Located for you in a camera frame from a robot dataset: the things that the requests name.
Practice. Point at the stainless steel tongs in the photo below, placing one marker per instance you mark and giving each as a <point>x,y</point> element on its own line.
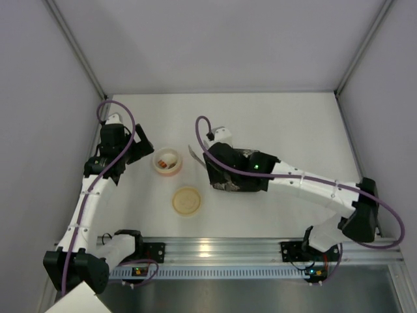
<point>196,157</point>

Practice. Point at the white box corner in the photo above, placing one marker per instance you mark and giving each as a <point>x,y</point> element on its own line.
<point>82,299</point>

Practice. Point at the small circuit board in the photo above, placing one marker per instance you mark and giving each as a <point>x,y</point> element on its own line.
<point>316,275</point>
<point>140,271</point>

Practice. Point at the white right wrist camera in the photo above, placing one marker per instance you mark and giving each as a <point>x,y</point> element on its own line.
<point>222,135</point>

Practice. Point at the cream round lunch box lid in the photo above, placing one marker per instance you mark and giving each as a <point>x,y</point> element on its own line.
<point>186,201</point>

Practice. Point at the grey slotted cable duct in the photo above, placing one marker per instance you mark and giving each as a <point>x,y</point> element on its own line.
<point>209,272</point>

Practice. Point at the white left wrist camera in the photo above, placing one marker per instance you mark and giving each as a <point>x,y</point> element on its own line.
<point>115,118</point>

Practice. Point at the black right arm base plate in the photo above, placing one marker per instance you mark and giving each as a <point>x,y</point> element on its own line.
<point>297,251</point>

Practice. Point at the striped bacon food piece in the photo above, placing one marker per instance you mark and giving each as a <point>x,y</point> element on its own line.
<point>162,164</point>

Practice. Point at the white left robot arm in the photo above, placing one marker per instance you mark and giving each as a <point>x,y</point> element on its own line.
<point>77,257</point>

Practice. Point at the white oval food piece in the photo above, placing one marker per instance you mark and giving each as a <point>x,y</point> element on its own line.
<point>169,158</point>

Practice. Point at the left aluminium frame post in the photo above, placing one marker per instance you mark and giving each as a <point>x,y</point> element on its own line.
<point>63,26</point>

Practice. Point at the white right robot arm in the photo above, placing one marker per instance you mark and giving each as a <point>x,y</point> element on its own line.
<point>249,171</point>

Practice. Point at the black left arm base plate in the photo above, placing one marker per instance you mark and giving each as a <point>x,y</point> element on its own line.
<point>154,251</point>

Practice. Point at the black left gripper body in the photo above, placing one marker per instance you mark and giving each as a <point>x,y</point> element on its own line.
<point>139,143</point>

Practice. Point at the left small circuit board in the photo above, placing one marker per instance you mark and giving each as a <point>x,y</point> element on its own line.
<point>140,271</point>

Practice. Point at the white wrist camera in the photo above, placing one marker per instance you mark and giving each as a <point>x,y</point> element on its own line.
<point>222,135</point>
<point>115,118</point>

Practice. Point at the aluminium mounting rail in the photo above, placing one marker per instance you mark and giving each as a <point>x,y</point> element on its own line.
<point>261,251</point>

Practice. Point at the cream round lunch bowl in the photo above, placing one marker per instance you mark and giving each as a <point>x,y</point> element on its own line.
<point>171,170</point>

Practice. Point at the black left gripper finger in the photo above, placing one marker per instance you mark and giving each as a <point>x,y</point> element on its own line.
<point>143,147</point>
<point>116,171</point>

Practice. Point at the black floral rectangular plate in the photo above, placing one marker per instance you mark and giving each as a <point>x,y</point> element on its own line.
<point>252,184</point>

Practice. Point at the right small circuit board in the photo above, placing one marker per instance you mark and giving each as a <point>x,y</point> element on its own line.
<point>316,275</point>

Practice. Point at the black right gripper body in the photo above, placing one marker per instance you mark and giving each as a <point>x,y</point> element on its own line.
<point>212,166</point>

